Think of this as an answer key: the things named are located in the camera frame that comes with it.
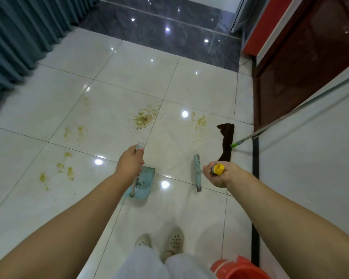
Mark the person's left fingers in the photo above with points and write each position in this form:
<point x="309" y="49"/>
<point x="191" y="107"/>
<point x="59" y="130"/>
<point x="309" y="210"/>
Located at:
<point x="141" y="161"/>

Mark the white trousers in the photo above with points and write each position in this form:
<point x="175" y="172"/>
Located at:
<point x="151" y="265"/>

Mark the red plastic bucket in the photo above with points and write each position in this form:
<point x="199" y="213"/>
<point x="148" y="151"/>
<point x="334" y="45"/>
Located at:
<point x="241" y="270"/>

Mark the dark brown wooden door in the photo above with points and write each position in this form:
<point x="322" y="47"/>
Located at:
<point x="302" y="58"/>

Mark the yellow crumb spill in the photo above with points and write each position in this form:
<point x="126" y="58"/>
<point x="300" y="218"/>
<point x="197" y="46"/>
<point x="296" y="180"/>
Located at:
<point x="201" y="121"/>
<point x="61" y="167"/>
<point x="80" y="132"/>
<point x="144" y="117"/>

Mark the person's right forearm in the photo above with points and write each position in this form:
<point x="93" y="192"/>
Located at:
<point x="290" y="226"/>

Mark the red door frame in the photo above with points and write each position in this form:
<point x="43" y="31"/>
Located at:
<point x="266" y="24"/>

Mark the teal curtain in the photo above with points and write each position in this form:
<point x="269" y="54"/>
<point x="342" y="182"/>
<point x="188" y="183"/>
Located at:
<point x="14" y="34"/>

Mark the white perforated right shoe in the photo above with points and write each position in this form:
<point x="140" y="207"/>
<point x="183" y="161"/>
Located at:
<point x="174" y="242"/>

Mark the person's right hand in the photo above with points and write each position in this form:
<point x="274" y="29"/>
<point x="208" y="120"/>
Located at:
<point x="225" y="177"/>

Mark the person's left forearm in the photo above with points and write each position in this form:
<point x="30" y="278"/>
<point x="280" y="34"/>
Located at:
<point x="61" y="232"/>

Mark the person's right fingers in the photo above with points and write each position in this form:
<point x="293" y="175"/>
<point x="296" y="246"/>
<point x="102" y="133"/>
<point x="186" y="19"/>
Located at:
<point x="208" y="171"/>

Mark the white perforated shoe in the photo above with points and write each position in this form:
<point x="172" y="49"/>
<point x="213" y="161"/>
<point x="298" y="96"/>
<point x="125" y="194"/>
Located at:
<point x="174" y="242"/>
<point x="143" y="241"/>

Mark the mop with brown cloth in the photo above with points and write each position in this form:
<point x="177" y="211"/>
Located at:
<point x="226" y="139"/>

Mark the person's left hand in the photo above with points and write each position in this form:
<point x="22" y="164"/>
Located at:
<point x="128" y="164"/>

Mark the light blue dustpan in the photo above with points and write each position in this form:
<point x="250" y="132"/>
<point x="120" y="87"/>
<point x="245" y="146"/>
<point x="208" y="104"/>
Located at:
<point x="146" y="180"/>

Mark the white perforated left shoe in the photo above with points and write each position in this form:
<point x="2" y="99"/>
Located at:
<point x="143" y="241"/>

